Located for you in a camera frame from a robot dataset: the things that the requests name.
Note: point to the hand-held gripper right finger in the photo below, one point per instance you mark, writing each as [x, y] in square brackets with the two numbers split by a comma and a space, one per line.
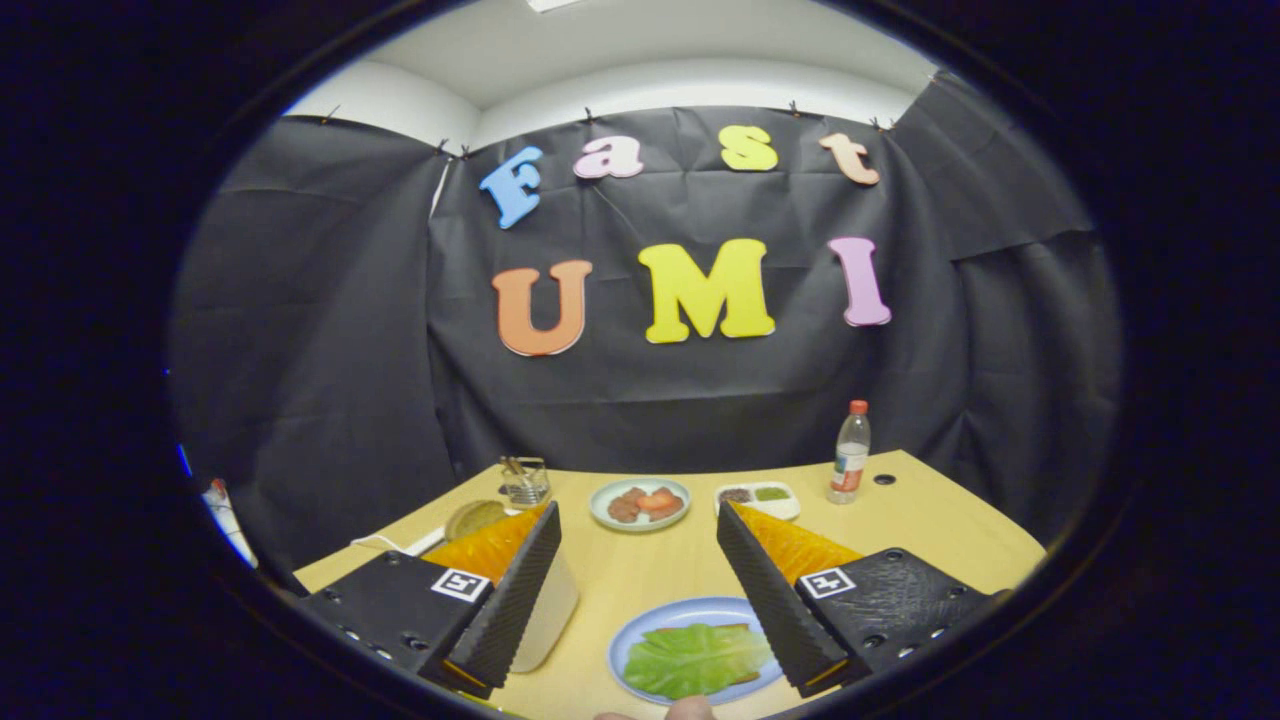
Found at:
[765, 590]

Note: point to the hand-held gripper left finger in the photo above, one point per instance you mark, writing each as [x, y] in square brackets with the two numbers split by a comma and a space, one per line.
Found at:
[515, 590]

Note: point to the green lettuce leaf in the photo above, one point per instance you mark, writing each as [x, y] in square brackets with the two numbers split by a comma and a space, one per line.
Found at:
[695, 660]

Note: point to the white toaster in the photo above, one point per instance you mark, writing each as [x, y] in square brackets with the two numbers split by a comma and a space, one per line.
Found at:
[550, 610]

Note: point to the blue round plate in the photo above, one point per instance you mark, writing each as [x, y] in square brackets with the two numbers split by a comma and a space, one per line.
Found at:
[690, 610]

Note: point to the white divided condiment tray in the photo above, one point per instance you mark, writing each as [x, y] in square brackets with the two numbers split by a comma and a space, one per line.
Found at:
[757, 508]

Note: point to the small glass holder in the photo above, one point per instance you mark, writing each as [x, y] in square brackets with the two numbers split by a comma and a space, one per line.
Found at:
[525, 485]

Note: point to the pale green round plate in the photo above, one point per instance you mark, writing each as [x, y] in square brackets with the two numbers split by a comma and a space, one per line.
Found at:
[605, 518]

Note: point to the red tomato slices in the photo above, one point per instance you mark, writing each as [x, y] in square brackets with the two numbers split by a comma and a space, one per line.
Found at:
[662, 500]

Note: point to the brown meat pieces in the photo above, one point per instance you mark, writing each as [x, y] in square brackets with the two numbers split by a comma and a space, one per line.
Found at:
[625, 508]

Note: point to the clear plastic water bottle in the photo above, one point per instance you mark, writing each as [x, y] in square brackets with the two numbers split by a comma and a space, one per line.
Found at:
[850, 470]

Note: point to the black backdrop cloth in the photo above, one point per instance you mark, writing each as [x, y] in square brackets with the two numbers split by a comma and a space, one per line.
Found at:
[640, 400]

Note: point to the ceiling light panel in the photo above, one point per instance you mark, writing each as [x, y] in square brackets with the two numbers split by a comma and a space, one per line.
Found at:
[550, 4]

